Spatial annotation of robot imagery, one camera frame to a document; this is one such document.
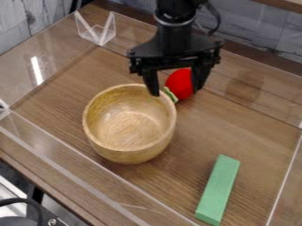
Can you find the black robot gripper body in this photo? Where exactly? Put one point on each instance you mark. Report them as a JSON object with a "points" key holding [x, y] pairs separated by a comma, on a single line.
{"points": [[176, 47]]}

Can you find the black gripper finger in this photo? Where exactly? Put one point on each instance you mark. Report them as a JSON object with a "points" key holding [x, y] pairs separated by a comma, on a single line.
{"points": [[200, 69], [149, 79]]}

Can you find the green rectangular block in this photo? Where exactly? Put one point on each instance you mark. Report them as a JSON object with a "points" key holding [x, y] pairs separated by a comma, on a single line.
{"points": [[212, 204]]}

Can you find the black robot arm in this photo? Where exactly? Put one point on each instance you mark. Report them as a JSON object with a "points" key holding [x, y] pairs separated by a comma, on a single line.
{"points": [[180, 11]]}

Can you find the light wooden bowl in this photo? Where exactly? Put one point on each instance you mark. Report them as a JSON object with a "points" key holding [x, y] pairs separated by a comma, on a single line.
{"points": [[128, 124]]}

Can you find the red plush strawberry toy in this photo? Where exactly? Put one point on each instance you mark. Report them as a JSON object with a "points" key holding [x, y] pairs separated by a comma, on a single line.
{"points": [[177, 86]]}

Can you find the black metal table leg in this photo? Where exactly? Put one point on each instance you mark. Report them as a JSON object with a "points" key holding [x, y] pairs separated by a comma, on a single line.
{"points": [[34, 194]]}

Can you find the clear acrylic corner bracket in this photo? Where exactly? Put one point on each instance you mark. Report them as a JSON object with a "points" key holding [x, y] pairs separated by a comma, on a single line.
{"points": [[96, 34]]}

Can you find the clear acrylic tray wall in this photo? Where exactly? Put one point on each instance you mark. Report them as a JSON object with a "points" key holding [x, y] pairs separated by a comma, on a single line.
{"points": [[245, 116]]}

